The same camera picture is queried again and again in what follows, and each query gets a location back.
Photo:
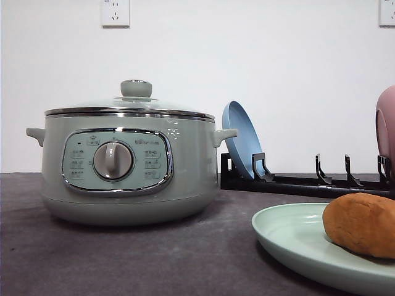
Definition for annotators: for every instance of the green electric steamer pot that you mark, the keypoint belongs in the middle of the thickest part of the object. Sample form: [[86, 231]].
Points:
[[130, 171]]

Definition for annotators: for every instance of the pink bowl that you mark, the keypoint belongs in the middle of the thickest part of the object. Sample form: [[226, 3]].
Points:
[[385, 127]]

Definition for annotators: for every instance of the brown potato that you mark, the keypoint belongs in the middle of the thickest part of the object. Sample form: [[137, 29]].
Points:
[[363, 223]]

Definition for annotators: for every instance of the glass lid with green knob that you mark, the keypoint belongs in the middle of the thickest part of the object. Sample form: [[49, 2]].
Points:
[[134, 103]]

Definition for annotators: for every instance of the green plate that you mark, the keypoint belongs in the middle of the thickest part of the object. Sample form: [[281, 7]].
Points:
[[296, 232]]

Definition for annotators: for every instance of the white wall socket left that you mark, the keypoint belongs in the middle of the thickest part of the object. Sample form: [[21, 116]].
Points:
[[115, 14]]

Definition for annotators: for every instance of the grey table mat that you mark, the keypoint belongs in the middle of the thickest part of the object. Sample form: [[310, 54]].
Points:
[[212, 254]]

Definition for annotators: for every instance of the white wall socket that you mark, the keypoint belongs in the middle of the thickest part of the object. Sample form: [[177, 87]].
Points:
[[115, 14], [386, 14]]

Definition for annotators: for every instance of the blue plate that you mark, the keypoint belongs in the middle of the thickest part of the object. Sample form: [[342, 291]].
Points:
[[236, 116]]

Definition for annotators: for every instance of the white wall socket right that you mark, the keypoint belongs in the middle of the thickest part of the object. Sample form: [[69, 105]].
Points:
[[386, 14]]

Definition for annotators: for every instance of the black dish rack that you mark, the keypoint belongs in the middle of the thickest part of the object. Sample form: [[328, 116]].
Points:
[[319, 185]]

